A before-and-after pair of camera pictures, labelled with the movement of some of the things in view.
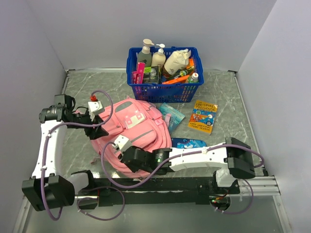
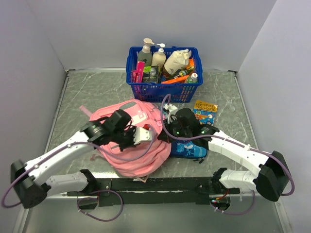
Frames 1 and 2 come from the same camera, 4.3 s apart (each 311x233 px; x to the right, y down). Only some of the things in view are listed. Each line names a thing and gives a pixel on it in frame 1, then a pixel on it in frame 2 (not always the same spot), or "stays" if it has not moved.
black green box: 151,75 stays
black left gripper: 96,132 → 131,143
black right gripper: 133,169 → 165,137
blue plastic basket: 181,92 stays
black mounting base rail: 169,191 stays
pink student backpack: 141,120 stays
